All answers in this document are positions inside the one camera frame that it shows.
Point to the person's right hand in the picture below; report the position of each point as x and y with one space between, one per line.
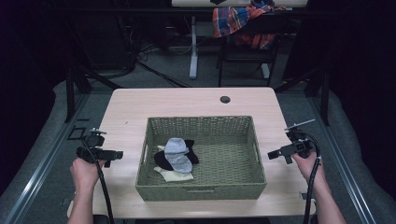
308 166

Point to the grey-blue sock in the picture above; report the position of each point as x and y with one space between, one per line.
178 155

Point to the cream sock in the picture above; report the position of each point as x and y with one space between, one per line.
174 176

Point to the person's left hand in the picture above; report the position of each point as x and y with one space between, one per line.
83 174

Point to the plaid cloth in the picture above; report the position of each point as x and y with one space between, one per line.
230 18

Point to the black metal stand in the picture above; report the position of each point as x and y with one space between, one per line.
71 93
325 96

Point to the green woven basket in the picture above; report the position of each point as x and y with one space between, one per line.
227 161

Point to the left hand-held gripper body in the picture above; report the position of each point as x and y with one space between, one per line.
93 154

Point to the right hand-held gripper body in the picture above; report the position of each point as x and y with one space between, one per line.
299 145

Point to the black sock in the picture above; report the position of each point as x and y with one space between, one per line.
162 161

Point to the black chair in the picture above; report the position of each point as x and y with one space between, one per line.
246 54

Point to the metal floor rail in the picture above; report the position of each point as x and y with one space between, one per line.
342 168
40 174

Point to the white table leg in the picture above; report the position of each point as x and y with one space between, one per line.
193 53

